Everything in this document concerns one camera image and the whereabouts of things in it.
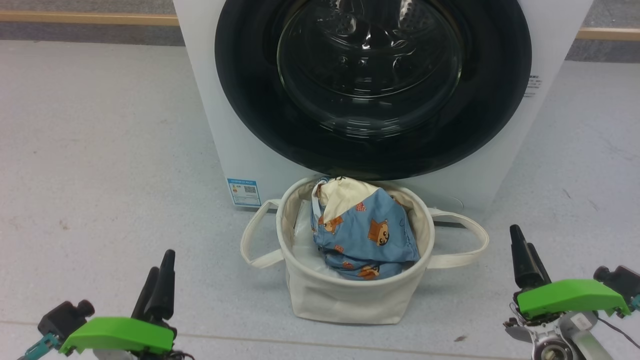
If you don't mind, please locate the black round glass washer door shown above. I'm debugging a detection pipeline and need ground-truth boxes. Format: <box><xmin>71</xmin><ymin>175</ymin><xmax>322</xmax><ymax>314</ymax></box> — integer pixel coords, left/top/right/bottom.
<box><xmin>215</xmin><ymin>0</ymin><xmax>532</xmax><ymax>181</ymax></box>

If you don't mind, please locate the wooden baseboard strip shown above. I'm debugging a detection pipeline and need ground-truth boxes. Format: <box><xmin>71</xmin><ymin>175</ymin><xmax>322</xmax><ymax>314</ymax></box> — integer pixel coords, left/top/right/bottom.
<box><xmin>0</xmin><ymin>11</ymin><xmax>640</xmax><ymax>42</ymax></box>

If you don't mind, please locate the thin black cable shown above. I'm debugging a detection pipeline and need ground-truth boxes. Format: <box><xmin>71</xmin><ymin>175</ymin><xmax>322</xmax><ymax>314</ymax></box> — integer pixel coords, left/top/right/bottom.
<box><xmin>597</xmin><ymin>316</ymin><xmax>640</xmax><ymax>350</ymax></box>

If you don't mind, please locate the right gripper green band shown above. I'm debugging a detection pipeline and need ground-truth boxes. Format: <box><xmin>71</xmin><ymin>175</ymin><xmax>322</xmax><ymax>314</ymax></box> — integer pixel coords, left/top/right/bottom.
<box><xmin>504</xmin><ymin>224</ymin><xmax>632</xmax><ymax>331</ymax></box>

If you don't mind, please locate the blue energy label sticker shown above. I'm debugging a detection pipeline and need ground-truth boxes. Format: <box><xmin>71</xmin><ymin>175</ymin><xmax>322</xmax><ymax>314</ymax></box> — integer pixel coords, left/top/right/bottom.
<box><xmin>227</xmin><ymin>178</ymin><xmax>262</xmax><ymax>207</ymax></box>

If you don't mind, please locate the cream canvas laundry basket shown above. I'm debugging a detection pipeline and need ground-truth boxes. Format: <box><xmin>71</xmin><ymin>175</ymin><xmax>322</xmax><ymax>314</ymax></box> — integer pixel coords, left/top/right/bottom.
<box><xmin>240</xmin><ymin>175</ymin><xmax>490</xmax><ymax>326</ymax></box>

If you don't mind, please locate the white front-load washing machine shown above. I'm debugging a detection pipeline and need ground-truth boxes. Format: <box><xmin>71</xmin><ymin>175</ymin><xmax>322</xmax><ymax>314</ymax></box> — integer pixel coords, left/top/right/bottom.
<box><xmin>172</xmin><ymin>0</ymin><xmax>595</xmax><ymax>211</ymax></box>

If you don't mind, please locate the white cloth basket liner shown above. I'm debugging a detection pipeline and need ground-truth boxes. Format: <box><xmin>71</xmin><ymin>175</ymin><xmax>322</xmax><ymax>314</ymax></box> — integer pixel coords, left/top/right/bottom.
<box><xmin>292</xmin><ymin>200</ymin><xmax>341</xmax><ymax>278</ymax></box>

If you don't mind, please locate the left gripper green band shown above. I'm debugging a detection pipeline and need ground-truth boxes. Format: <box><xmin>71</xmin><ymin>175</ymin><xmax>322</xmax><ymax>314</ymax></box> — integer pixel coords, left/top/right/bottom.
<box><xmin>59</xmin><ymin>249</ymin><xmax>196</xmax><ymax>360</ymax></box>

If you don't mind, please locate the blue bear-print garment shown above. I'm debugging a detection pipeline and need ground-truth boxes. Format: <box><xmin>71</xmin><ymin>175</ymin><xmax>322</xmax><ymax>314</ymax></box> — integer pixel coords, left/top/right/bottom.
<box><xmin>310</xmin><ymin>176</ymin><xmax>421</xmax><ymax>281</ymax></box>

